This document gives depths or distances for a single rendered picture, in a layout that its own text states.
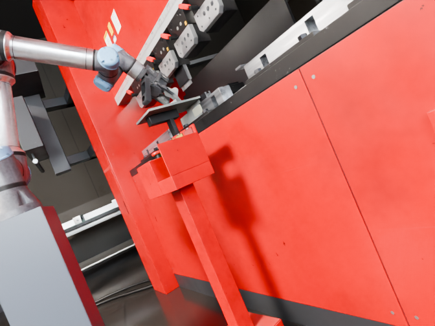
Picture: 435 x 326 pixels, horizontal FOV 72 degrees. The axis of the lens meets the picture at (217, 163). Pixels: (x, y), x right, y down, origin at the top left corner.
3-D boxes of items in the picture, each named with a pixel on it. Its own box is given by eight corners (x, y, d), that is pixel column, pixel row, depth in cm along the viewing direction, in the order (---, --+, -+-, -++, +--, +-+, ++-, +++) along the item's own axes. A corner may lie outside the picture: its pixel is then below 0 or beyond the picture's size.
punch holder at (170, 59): (164, 80, 150) (151, 50, 150) (178, 77, 155) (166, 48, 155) (176, 65, 138) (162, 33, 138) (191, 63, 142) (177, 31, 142)
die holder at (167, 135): (146, 163, 209) (141, 151, 209) (154, 160, 213) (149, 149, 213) (175, 144, 168) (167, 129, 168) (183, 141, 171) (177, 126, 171)
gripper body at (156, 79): (171, 79, 135) (148, 61, 129) (164, 92, 130) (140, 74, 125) (162, 86, 140) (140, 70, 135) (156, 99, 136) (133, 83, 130)
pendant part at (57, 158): (44, 180, 239) (2, 83, 238) (76, 169, 250) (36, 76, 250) (35, 171, 193) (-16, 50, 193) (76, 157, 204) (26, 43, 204)
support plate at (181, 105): (136, 125, 136) (136, 123, 136) (184, 112, 151) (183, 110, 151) (149, 110, 121) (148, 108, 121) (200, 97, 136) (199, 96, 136)
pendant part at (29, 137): (33, 163, 230) (15, 121, 230) (50, 158, 236) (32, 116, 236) (23, 151, 190) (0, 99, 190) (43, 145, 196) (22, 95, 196)
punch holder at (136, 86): (140, 109, 183) (130, 85, 183) (153, 106, 188) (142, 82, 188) (148, 99, 171) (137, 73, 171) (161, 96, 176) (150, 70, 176)
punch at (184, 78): (181, 92, 148) (173, 74, 148) (184, 91, 149) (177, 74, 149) (190, 83, 140) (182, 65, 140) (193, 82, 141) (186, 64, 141)
